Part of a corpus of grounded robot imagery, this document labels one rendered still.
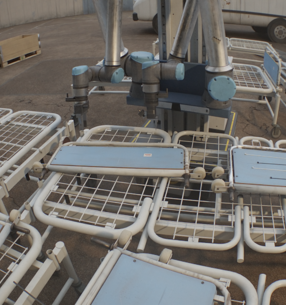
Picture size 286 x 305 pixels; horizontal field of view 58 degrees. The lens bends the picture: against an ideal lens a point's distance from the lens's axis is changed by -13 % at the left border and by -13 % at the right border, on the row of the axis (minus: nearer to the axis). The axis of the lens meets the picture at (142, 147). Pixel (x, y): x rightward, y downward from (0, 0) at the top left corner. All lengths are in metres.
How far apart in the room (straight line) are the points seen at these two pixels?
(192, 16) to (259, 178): 0.89
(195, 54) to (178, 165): 0.78
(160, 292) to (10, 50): 6.60
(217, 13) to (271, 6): 7.28
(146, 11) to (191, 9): 6.74
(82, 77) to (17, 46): 5.62
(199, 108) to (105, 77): 0.57
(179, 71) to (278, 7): 7.42
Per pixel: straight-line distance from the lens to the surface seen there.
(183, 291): 0.92
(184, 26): 1.57
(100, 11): 1.73
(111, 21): 1.58
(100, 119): 3.17
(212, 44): 1.45
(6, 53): 7.00
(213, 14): 1.42
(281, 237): 1.31
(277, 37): 8.80
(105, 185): 2.20
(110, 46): 1.58
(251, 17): 8.52
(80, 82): 1.59
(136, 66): 1.78
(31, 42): 7.37
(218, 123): 2.15
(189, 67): 1.84
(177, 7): 1.87
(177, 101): 1.76
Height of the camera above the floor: 1.36
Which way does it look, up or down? 32 degrees down
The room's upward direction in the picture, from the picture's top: 3 degrees counter-clockwise
